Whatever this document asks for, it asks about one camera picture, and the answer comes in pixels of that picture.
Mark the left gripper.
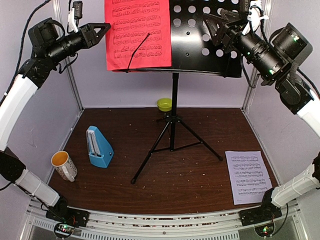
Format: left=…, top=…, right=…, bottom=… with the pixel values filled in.
left=44, top=22, right=111, bottom=63

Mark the red sheet music paper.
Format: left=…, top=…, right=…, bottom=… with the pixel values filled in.
left=104, top=0, right=172, bottom=71

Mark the black music stand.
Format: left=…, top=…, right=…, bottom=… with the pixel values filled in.
left=119, top=0, right=241, bottom=184

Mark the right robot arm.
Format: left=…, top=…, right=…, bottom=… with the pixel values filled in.
left=203, top=5, right=320, bottom=135

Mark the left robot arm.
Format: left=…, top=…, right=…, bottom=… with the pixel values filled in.
left=0, top=18, right=111, bottom=222

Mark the green plastic bowl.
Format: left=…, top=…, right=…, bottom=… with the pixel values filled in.
left=156, top=98, right=172, bottom=112

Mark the blue metronome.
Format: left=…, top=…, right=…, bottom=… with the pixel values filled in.
left=86, top=125, right=115, bottom=168

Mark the white patterned mug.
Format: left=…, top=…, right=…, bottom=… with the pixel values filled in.
left=51, top=151, right=78, bottom=183

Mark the white sheet music paper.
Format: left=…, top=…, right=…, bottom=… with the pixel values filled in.
left=225, top=150, right=272, bottom=205

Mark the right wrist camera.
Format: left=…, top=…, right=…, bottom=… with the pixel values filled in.
left=240, top=0, right=270, bottom=36

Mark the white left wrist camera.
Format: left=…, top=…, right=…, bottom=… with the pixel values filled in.
left=67, top=0, right=83, bottom=34

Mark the right aluminium corner post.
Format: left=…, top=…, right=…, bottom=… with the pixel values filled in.
left=242, top=0, right=272, bottom=114

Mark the aluminium corner post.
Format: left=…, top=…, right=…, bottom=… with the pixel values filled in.
left=242, top=0, right=272, bottom=114
left=52, top=0, right=84, bottom=112

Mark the left aluminium corner post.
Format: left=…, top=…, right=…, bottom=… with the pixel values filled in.
left=52, top=0, right=84, bottom=112

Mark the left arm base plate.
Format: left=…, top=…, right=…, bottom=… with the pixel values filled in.
left=45, top=206, right=90, bottom=240

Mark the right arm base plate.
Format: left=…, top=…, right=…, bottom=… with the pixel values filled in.
left=239, top=206, right=282, bottom=238

